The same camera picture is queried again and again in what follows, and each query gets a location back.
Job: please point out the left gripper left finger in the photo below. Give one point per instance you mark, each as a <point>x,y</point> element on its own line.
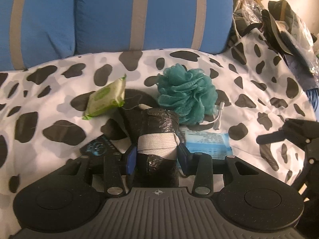
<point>119,172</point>

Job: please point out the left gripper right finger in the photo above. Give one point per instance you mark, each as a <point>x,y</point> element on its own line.
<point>201,166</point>

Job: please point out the blue tissue pack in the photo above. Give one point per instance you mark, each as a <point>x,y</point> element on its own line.
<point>215,144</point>

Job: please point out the black tissue pack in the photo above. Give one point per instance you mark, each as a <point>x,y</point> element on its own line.
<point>96,150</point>

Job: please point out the black bag roll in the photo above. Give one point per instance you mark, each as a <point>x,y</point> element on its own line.
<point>154,132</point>

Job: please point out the green wet wipes pack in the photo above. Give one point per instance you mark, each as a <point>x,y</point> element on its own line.
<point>108,97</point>

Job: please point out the dark clutter pile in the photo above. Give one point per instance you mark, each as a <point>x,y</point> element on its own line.
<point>286,33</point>

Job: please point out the teal mesh bath loofah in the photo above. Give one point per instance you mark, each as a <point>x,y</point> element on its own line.
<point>189,93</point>

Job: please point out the cow print blanket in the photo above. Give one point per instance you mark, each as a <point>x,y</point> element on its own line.
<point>42,108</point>

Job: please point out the blue striped cushion right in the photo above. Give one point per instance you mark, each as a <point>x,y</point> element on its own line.
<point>133,25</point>

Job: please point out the blue striped cushion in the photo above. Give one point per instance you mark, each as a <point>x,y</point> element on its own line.
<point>133,25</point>
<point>35,32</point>

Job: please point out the blue striped cushion left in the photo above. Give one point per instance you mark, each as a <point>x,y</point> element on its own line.
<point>35,32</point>

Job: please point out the black pouch with cord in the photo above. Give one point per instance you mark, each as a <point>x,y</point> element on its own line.
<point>133,98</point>

